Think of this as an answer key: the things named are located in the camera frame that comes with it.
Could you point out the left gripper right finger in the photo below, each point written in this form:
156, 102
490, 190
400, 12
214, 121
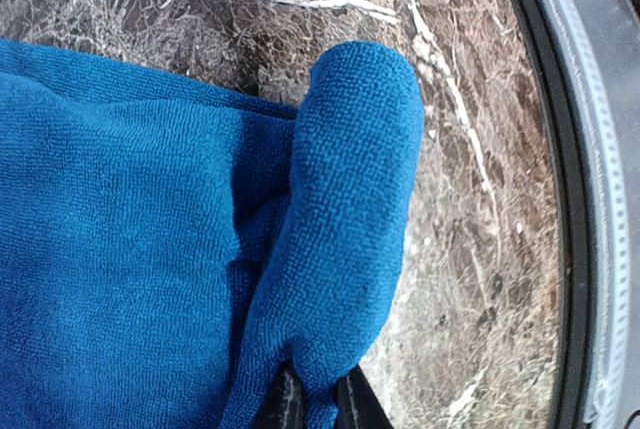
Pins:
358, 406

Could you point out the white slotted cable duct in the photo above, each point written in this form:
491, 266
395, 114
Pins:
598, 45

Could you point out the blue towel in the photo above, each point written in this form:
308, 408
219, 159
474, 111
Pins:
167, 245

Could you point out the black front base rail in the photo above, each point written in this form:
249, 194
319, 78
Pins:
577, 300

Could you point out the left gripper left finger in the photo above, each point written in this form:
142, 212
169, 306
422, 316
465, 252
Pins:
284, 406

